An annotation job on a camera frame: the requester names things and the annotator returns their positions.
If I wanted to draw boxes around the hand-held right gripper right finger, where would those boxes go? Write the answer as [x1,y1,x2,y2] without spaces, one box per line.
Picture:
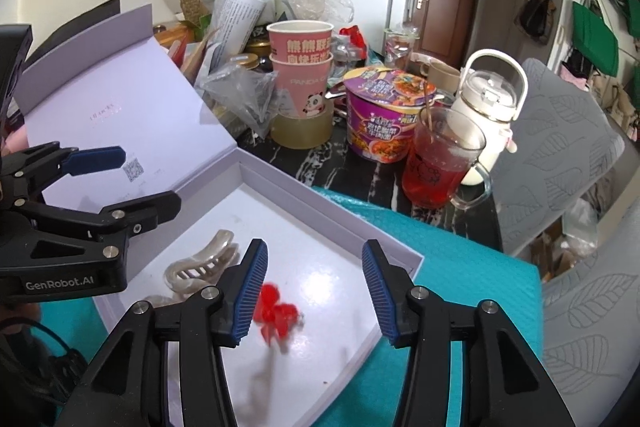
[361,239,576,427]

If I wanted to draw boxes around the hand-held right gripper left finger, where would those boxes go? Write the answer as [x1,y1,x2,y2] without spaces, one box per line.
[52,239,268,427]

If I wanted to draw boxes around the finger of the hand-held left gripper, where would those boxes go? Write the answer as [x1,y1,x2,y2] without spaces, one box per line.
[0,189,182,268]
[5,143,127,208]

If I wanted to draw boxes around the red bow hair clip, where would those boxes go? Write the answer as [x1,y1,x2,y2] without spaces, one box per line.
[251,283,306,350]

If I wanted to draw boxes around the pearl hair claw clip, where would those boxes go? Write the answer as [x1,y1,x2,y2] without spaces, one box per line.
[162,229,241,300]

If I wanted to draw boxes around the teal table mat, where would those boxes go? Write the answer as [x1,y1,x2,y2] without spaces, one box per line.
[40,187,543,427]

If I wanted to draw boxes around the glass mug red drink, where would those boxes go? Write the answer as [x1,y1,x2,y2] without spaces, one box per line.
[402,107,493,210]

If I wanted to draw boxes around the clear plastic wrapper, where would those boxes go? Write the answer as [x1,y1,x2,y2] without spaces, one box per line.
[194,59,281,140]

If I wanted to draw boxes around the clear tape roll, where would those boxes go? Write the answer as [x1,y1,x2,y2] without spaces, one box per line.
[270,99,335,150]

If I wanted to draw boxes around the purple instant noodle bowl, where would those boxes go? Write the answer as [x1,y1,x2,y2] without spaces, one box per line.
[342,67,441,165]

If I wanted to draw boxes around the gold lid jar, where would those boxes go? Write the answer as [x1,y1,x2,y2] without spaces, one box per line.
[235,39,273,74]

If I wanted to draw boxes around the pink panda paper cup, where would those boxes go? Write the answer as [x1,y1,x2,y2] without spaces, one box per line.
[270,54,333,118]

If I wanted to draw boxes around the rolled printed leaflet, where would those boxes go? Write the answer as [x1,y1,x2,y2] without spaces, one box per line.
[207,0,267,58]

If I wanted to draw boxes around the grey leaf-pattern chair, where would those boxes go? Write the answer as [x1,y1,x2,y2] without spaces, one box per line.
[540,252,640,427]
[492,57,626,258]

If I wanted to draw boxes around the beige ceramic mug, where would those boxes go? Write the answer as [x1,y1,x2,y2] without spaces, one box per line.
[419,57,463,95]

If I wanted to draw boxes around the glass jar with lid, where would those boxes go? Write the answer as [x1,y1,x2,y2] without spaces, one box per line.
[384,26,421,68]

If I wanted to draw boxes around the red plastic packaging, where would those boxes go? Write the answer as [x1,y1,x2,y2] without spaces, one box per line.
[339,25,368,52]

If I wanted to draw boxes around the crumpled clear plastic bag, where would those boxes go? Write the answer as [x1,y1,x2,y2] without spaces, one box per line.
[290,0,356,25]

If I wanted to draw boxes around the dark hanging handbag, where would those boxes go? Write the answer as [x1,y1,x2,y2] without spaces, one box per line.
[515,0,557,45]

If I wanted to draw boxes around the black cable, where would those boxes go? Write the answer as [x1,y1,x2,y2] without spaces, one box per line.
[0,317,87,408]

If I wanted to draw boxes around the white handled water bottle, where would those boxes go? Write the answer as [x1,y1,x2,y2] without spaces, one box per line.
[447,49,529,188]

